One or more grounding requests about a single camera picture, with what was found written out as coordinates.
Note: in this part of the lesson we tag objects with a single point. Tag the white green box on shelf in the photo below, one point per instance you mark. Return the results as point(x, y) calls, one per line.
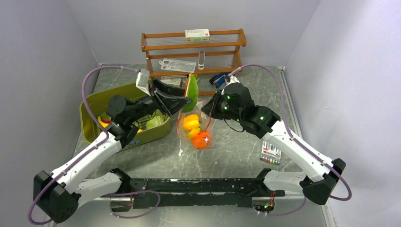
point(197, 35)

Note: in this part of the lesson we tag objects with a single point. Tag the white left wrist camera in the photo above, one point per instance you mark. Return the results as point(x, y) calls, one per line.
point(142, 79)

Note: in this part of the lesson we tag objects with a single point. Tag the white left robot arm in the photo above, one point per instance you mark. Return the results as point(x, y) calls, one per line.
point(60, 193)

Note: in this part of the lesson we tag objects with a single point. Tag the watermelon slice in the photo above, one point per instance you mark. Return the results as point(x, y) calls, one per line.
point(191, 92)

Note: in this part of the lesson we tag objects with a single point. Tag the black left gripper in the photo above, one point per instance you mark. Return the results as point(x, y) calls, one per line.
point(167, 98)

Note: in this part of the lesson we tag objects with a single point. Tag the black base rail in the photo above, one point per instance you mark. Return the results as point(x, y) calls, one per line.
point(195, 192)

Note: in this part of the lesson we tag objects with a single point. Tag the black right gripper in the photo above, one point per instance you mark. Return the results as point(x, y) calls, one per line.
point(211, 108)

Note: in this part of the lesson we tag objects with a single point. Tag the clear zip top bag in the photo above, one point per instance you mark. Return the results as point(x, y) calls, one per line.
point(205, 123)

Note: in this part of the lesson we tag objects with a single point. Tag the orange tangerine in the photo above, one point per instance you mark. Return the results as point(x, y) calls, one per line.
point(202, 141)

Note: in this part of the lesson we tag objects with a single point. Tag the blue stapler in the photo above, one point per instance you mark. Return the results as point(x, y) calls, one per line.
point(218, 79)

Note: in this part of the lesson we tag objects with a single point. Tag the colourful marker set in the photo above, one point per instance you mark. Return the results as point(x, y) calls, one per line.
point(270, 153)

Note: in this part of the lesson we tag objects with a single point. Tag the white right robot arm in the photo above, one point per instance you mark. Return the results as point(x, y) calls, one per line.
point(319, 175)

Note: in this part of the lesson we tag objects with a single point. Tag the white grey small device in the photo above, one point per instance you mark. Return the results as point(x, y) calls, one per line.
point(201, 60)

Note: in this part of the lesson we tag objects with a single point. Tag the yellow banana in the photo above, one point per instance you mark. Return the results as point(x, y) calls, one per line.
point(193, 132)

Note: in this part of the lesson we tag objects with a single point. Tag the orange wooden shelf rack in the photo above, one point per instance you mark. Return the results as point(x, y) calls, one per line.
point(171, 54)

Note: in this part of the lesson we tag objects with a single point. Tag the olive green plastic bin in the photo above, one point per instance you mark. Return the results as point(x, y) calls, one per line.
point(98, 104)

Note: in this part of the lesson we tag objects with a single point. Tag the orange bell pepper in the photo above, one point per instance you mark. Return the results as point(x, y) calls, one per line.
point(191, 121)

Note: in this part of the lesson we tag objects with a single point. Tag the white flat packet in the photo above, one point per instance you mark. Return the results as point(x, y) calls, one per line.
point(177, 65)

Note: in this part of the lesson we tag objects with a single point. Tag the white green box lower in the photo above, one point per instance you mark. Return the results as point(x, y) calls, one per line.
point(171, 81)

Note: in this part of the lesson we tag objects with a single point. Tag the green cabbage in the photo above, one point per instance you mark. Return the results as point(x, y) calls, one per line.
point(156, 121)

